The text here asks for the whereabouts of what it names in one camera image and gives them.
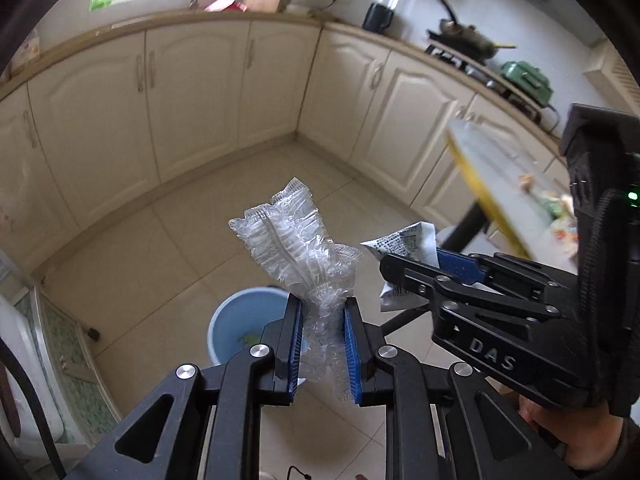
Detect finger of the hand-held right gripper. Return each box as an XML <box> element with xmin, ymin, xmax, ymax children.
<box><xmin>379</xmin><ymin>254</ymin><xmax>562</xmax><ymax>322</ymax></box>
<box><xmin>435</xmin><ymin>246</ymin><xmax>581</xmax><ymax>293</ymax></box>

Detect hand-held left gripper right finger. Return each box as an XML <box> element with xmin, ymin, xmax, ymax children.
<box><xmin>342</xmin><ymin>297</ymin><xmax>581</xmax><ymax>480</ymax></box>

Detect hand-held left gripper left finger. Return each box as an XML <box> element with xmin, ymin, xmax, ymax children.
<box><xmin>65</xmin><ymin>294</ymin><xmax>306</xmax><ymax>480</ymax></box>

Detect white printed paper wrapper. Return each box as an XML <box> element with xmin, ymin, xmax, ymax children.
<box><xmin>361</xmin><ymin>221</ymin><xmax>441</xmax><ymax>313</ymax></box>

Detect light blue plastic bucket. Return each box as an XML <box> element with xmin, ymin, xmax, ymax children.
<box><xmin>207</xmin><ymin>286</ymin><xmax>311</xmax><ymax>386</ymax></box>

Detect clear crinkled plastic wrapper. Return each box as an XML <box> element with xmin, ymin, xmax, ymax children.
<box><xmin>228</xmin><ymin>177</ymin><xmax>363</xmax><ymax>403</ymax></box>

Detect person's right hand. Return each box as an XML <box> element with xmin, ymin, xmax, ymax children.
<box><xmin>517</xmin><ymin>392</ymin><xmax>626</xmax><ymax>472</ymax></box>

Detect round marble table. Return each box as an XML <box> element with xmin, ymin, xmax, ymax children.
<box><xmin>380</xmin><ymin>120</ymin><xmax>583</xmax><ymax>336</ymax></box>

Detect green electric cooker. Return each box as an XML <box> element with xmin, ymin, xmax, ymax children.
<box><xmin>500</xmin><ymin>61</ymin><xmax>555</xmax><ymax>107</ymax></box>

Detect gas stove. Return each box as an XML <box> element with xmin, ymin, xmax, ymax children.
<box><xmin>424</xmin><ymin>42</ymin><xmax>543</xmax><ymax>121</ymax></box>

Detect dark frying pan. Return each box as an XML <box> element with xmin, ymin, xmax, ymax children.
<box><xmin>427</xmin><ymin>0</ymin><xmax>516</xmax><ymax>61</ymax></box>

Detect cream range hood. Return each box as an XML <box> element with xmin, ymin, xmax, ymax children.
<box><xmin>585</xmin><ymin>40</ymin><xmax>640</xmax><ymax>111</ymax></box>

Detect black electric kettle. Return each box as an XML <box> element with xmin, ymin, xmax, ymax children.
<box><xmin>361</xmin><ymin>2</ymin><xmax>396</xmax><ymax>36</ymax></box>

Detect cream kitchen base cabinets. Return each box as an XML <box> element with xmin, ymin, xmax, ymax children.
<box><xmin>0</xmin><ymin>12</ymin><xmax>568</xmax><ymax>271</ymax></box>

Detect white appliance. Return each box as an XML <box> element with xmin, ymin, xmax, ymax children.
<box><xmin>0</xmin><ymin>290</ymin><xmax>66</xmax><ymax>446</ymax></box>

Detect beige kitchen countertop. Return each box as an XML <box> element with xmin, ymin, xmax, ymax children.
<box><xmin>0</xmin><ymin>7</ymin><xmax>566</xmax><ymax>143</ymax></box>

